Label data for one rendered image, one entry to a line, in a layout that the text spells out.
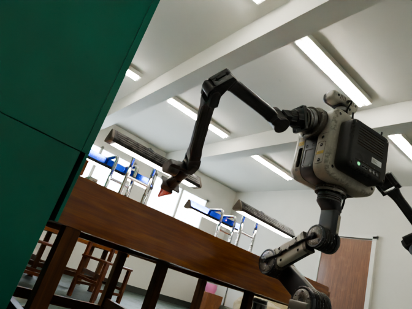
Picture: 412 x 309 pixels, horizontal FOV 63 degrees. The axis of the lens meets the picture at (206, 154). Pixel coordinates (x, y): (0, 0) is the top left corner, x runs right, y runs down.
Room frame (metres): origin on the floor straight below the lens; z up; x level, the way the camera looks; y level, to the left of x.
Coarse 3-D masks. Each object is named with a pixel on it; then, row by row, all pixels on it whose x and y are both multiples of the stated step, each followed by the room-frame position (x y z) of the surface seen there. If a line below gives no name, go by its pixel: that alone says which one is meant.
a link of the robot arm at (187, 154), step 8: (200, 96) 1.21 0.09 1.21; (216, 96) 1.14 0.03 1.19; (200, 104) 1.22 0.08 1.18; (208, 104) 1.17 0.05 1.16; (216, 104) 1.17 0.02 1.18; (200, 112) 1.24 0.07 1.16; (208, 112) 1.23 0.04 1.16; (200, 120) 1.26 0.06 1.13; (208, 120) 1.27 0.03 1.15; (200, 128) 1.30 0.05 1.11; (192, 136) 1.36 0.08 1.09; (200, 136) 1.33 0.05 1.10; (192, 144) 1.38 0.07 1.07; (200, 144) 1.37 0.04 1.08; (192, 152) 1.40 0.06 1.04; (200, 152) 1.41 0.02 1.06; (184, 160) 1.50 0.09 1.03; (192, 160) 1.44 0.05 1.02
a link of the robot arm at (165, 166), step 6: (168, 162) 1.46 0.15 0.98; (174, 162) 1.46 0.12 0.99; (180, 162) 1.49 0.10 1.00; (162, 168) 1.49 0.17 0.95; (168, 168) 1.46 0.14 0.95; (174, 168) 1.47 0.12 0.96; (180, 168) 1.47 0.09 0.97; (186, 168) 1.50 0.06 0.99; (192, 168) 1.46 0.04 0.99; (168, 174) 1.50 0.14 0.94; (174, 174) 1.49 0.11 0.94; (192, 174) 1.50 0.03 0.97
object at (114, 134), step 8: (112, 136) 1.60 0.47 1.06; (120, 136) 1.64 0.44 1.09; (120, 144) 1.63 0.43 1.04; (128, 144) 1.66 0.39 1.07; (136, 144) 1.70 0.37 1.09; (136, 152) 1.69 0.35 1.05; (144, 152) 1.72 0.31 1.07; (152, 152) 1.76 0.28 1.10; (152, 160) 1.74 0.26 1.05; (160, 160) 1.78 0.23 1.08; (192, 176) 1.92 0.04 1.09; (192, 184) 1.92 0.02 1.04; (200, 184) 1.95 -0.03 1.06
